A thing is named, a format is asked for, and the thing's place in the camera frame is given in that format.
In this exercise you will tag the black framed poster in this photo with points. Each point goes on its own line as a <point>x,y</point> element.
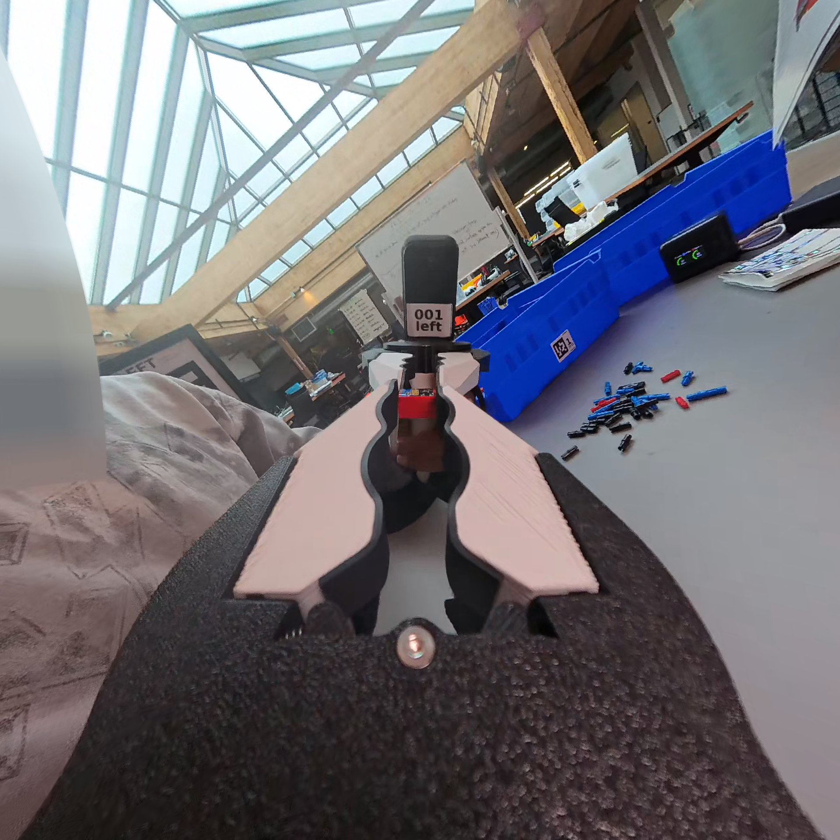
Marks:
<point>164,358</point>

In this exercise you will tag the red toy brick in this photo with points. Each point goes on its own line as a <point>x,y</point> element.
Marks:
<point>418,407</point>

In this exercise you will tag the black power bank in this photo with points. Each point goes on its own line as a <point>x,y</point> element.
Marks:
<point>697,249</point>

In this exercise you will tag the long blue bin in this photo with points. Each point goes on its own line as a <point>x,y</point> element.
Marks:
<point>689,203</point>

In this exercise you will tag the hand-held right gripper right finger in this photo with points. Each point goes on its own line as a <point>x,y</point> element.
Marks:
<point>518,512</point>

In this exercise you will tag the person's left hand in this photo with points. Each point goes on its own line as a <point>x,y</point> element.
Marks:
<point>418,449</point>

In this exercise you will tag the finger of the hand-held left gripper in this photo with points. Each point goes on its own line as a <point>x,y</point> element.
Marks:
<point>382,371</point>
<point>463,375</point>

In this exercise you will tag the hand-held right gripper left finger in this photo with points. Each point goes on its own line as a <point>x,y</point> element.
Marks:
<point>315,512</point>

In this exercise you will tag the small folded booklet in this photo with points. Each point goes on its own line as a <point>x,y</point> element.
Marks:
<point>784,259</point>

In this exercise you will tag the person's mottled grey clothing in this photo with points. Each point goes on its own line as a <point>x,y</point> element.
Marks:
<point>131,525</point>

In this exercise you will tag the large whiteboard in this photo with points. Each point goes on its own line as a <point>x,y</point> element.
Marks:
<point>439,236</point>

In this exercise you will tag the white storage boxes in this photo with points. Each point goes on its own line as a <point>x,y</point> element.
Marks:
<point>590,174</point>

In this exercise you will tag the pile of small toy pins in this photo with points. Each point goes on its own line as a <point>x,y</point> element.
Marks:
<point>630,403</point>

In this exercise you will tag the small flip chart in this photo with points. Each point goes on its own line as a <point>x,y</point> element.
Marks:
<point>364,316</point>

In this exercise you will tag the grey desk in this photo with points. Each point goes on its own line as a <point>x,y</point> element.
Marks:
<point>722,525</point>

